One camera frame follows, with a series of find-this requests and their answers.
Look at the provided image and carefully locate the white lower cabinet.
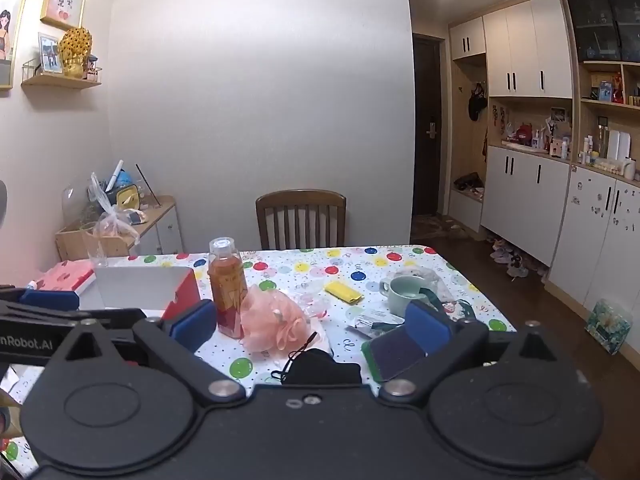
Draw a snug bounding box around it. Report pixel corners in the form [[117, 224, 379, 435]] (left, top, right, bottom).
[[479, 144, 574, 267]]

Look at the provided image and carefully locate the dark wooden door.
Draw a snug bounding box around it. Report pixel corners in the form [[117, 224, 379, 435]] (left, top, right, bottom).
[[412, 33, 444, 219]]

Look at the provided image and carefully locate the red bag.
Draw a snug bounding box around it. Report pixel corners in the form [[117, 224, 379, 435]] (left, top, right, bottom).
[[507, 122, 534, 147]]

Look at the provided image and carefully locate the thin black stick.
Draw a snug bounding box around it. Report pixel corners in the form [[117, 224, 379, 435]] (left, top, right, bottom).
[[135, 163, 162, 207]]

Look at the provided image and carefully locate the pink printed bag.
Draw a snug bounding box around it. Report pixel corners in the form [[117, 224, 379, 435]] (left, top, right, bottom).
[[29, 260, 96, 294]]

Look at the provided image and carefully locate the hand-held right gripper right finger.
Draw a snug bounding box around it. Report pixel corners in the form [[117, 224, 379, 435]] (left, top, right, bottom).
[[377, 299, 577, 407]]

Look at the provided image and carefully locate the patterned doormat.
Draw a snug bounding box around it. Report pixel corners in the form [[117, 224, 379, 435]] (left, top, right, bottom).
[[412, 213, 472, 241]]

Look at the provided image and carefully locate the amber tea bottle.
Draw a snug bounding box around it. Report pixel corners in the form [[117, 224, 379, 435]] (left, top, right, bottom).
[[208, 237, 249, 339]]

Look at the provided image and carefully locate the yellow tissue box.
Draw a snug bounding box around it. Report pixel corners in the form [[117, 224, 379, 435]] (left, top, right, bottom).
[[105, 183, 143, 211]]

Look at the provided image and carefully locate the black hanging bag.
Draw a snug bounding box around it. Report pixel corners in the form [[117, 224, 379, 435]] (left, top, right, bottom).
[[467, 82, 489, 122]]

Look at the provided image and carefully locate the clear glass dome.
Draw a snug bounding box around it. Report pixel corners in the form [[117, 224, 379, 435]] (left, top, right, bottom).
[[62, 185, 94, 227]]

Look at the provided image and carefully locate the wall poster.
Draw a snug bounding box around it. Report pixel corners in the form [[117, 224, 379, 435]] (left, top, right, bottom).
[[0, 0, 37, 92]]

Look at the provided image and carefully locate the white cabinet with stickers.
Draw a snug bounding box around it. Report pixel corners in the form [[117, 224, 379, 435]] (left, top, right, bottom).
[[544, 162, 640, 319]]

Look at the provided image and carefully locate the wooden side cabinet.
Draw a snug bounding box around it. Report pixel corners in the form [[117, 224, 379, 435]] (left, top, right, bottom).
[[54, 195, 184, 262]]

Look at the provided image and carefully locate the pile of shoes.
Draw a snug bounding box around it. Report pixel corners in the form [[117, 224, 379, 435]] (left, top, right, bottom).
[[487, 236, 549, 282]]

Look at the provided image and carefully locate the red cardboard box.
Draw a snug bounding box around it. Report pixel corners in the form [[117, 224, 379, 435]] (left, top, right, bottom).
[[80, 266, 202, 322]]

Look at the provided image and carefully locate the white upper cabinet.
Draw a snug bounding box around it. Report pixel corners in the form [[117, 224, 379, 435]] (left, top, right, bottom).
[[448, 0, 574, 100]]

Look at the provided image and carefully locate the gold ornament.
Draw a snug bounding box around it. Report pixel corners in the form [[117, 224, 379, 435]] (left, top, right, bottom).
[[58, 27, 94, 80]]

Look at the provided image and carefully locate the gold framed art print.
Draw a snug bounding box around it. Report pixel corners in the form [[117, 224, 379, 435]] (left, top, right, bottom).
[[39, 0, 87, 31]]

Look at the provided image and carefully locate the balloon print tablecloth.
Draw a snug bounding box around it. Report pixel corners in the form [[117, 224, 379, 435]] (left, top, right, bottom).
[[0, 245, 519, 480]]

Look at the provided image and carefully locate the floral green box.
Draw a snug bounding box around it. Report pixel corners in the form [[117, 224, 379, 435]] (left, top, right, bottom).
[[584, 298, 632, 356]]

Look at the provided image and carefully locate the clear drinking glass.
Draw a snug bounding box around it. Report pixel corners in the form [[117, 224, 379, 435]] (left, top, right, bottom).
[[79, 222, 111, 269]]

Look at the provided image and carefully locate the tied clear plastic bag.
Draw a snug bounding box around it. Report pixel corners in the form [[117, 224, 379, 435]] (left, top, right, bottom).
[[89, 172, 142, 252]]

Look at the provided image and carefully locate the brown wooden chair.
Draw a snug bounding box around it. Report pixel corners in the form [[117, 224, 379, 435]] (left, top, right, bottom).
[[255, 189, 348, 251]]

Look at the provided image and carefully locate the clear plastic bag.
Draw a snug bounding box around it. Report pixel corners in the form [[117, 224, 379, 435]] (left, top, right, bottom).
[[89, 172, 142, 252], [292, 284, 332, 320]]

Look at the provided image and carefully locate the dark brown bag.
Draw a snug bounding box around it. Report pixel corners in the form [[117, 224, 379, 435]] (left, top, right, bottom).
[[452, 172, 485, 192]]

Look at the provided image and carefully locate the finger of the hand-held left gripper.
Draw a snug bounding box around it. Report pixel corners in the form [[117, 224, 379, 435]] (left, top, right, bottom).
[[0, 285, 81, 312], [0, 301, 148, 335]]

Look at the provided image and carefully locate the yellow cloth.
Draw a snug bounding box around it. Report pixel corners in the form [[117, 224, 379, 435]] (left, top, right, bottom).
[[323, 280, 364, 305]]

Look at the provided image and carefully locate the wooden wall shelf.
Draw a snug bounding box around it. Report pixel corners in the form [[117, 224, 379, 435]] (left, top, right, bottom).
[[20, 57, 104, 90]]

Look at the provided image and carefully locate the pink bath pouf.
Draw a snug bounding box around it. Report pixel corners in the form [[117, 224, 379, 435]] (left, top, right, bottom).
[[240, 284, 312, 354]]

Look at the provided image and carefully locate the black face mask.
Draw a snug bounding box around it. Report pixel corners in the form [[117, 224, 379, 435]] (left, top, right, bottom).
[[271, 346, 363, 387]]

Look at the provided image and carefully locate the small photo frame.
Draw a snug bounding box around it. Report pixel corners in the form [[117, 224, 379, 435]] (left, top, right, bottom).
[[38, 32, 64, 75]]

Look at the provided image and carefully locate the white cloth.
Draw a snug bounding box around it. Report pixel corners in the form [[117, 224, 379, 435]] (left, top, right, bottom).
[[307, 330, 334, 359]]

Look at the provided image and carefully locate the pale green mug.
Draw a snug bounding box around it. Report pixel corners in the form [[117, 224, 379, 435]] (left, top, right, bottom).
[[378, 275, 442, 319]]

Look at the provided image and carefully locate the open wooden shelf unit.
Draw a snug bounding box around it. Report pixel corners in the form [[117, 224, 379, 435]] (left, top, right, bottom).
[[564, 0, 640, 182]]

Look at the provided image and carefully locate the clear bubble wrap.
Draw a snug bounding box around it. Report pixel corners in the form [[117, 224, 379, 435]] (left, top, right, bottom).
[[430, 270, 460, 305]]

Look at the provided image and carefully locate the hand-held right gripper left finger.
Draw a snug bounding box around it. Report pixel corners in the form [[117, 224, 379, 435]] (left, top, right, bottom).
[[45, 299, 247, 408]]

